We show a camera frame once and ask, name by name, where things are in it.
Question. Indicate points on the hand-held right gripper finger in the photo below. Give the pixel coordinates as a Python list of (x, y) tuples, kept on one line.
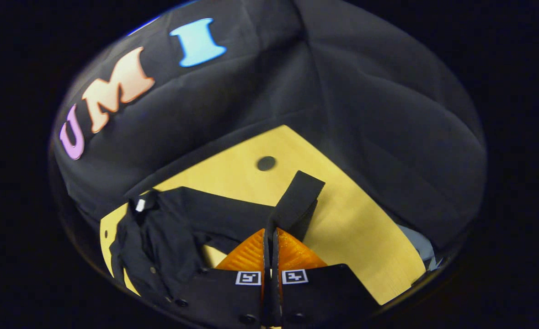
[(267, 256), (275, 260)]

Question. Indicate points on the pale grey cloth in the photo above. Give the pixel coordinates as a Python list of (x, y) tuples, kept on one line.
[(422, 249)]

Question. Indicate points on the black long-sleeved garment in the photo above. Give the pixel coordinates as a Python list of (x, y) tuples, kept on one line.
[(168, 237)]

